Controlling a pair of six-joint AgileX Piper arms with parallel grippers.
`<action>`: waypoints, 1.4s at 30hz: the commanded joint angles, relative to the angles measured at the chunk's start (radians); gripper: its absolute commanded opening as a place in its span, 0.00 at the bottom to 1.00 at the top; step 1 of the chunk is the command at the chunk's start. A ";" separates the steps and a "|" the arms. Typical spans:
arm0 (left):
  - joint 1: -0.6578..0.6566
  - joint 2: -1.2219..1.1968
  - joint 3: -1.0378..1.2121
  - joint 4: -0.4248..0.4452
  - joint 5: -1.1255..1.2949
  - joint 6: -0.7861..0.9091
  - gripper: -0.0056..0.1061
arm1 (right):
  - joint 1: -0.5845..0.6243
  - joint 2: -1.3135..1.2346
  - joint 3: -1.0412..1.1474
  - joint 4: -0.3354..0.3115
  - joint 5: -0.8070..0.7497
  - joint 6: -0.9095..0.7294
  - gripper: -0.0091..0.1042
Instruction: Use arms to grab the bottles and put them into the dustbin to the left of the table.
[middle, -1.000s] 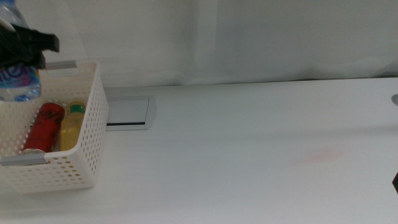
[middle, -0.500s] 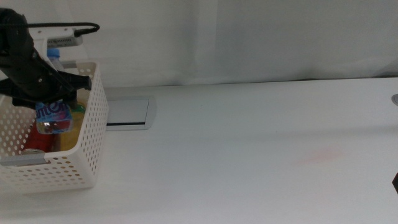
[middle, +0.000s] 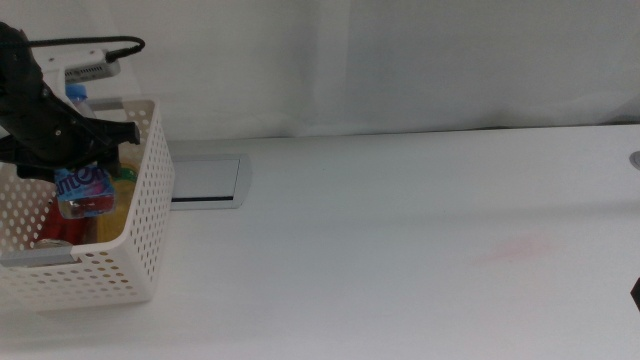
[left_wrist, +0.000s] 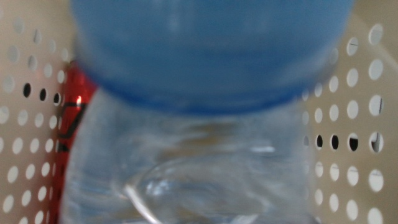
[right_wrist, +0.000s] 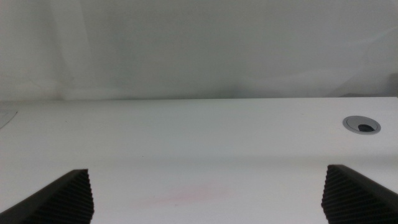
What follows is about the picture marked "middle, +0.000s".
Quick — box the clear water bottle blue cap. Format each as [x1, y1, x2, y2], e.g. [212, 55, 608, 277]
[53, 83, 117, 220]

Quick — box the yellow tea bottle white cap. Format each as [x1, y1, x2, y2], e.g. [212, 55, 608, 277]
[97, 159, 139, 244]

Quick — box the red soda can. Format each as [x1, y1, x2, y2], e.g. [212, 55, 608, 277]
[32, 197, 99, 251]

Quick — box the white perforated plastic basket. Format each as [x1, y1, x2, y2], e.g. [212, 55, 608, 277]
[0, 97, 176, 311]

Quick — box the white cloth backdrop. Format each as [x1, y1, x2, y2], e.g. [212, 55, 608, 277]
[0, 0, 640, 146]

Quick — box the silver table cable hatch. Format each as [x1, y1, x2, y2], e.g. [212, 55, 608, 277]
[169, 153, 254, 211]

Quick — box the black braided left camera cable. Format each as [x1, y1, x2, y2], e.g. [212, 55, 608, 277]
[27, 35, 147, 64]

